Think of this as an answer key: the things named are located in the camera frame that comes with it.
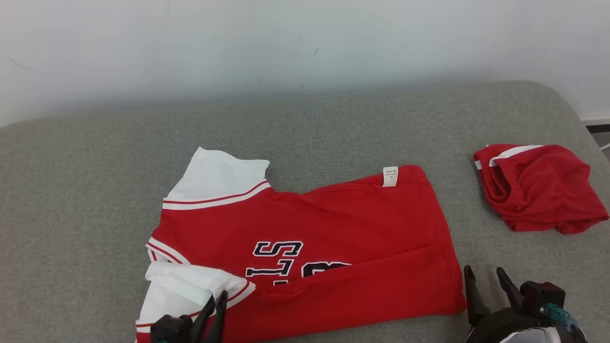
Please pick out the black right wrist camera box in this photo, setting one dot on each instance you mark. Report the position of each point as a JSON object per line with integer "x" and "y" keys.
{"x": 541, "y": 293}

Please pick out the red shorts with white stripe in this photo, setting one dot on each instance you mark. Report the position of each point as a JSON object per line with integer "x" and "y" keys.
{"x": 543, "y": 190}

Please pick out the grey fabric sofa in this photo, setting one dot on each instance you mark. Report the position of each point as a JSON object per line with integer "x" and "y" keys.
{"x": 95, "y": 214}

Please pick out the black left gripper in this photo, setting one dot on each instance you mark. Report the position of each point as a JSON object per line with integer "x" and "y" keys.
{"x": 171, "y": 329}

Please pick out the red jersey with white sleeves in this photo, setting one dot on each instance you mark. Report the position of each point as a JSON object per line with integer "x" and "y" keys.
{"x": 333, "y": 224}

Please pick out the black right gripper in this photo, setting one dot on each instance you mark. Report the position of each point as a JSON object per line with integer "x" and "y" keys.
{"x": 514, "y": 319}

